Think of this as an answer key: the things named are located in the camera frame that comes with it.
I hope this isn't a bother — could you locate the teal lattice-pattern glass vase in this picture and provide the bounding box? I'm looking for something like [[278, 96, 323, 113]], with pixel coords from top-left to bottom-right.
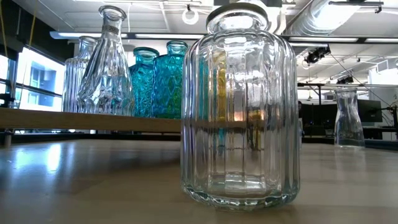
[[151, 40, 189, 119]]

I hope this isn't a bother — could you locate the large clear fluted glass jar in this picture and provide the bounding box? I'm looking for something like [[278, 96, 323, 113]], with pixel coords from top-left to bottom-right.
[[180, 1, 301, 212]]

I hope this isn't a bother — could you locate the wide teal faceted glass vase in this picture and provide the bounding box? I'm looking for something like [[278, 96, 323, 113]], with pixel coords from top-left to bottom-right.
[[129, 46, 160, 118]]

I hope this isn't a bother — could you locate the clear conical glass bottle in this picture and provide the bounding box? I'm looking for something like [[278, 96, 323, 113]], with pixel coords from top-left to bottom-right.
[[76, 4, 135, 116]]

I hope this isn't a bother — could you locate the tall clear ribbed glass vase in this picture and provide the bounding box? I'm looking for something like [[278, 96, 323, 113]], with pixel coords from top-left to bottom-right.
[[62, 35, 99, 113]]

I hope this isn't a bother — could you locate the clear smooth glass carafe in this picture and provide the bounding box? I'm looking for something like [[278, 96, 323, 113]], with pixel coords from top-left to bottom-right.
[[334, 86, 366, 148]]

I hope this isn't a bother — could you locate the black ceiling spotlight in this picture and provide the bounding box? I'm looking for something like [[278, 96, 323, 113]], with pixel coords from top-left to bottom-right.
[[303, 45, 332, 65]]

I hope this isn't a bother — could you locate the bright window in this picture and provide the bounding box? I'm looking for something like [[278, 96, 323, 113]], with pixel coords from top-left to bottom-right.
[[14, 46, 68, 113]]

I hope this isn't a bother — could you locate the black computer monitor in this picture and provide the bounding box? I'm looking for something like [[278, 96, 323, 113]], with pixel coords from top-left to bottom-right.
[[357, 99, 383, 123]]

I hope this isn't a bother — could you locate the white hanging ring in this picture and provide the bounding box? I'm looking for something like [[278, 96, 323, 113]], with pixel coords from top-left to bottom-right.
[[182, 7, 200, 26]]

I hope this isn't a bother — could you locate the wooden tray with black handles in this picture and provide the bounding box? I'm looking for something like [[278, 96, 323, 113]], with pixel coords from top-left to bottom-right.
[[0, 107, 183, 134]]

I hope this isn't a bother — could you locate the black aluminium table frame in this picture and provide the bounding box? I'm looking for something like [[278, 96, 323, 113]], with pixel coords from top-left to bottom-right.
[[11, 132, 398, 152]]

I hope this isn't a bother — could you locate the silver ventilation duct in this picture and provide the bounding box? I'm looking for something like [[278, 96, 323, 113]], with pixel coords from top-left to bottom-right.
[[284, 0, 385, 35]]

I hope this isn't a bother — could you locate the yellow cable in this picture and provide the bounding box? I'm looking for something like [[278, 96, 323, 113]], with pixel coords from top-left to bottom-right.
[[27, 0, 38, 50]]

